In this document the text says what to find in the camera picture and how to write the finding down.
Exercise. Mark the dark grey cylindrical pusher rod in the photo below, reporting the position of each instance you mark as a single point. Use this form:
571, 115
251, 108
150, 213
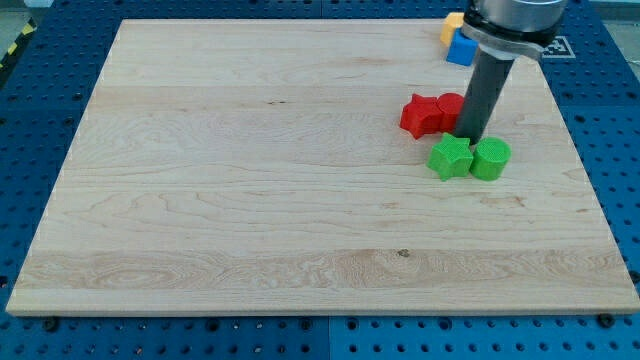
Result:
483, 91

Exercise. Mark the light wooden board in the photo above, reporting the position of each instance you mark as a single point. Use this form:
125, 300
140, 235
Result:
238, 167

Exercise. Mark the blue cube block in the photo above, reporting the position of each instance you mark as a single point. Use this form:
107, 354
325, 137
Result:
462, 49

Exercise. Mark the red circle block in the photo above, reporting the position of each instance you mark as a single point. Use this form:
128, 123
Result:
450, 104

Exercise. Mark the yellow black hazard tape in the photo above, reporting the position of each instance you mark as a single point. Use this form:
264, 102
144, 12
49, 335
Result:
19, 43

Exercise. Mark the black white fiducial marker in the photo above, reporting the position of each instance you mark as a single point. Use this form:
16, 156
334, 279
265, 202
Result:
559, 48

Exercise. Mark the green circle block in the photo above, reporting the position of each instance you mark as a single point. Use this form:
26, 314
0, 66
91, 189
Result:
491, 156

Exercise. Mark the red star block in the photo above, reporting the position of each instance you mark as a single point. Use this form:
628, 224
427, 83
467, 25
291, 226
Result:
421, 116

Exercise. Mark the yellow block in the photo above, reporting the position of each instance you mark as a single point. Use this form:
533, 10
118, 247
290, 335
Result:
452, 22

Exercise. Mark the green star block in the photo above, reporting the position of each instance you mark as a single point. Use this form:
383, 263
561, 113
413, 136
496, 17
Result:
450, 157

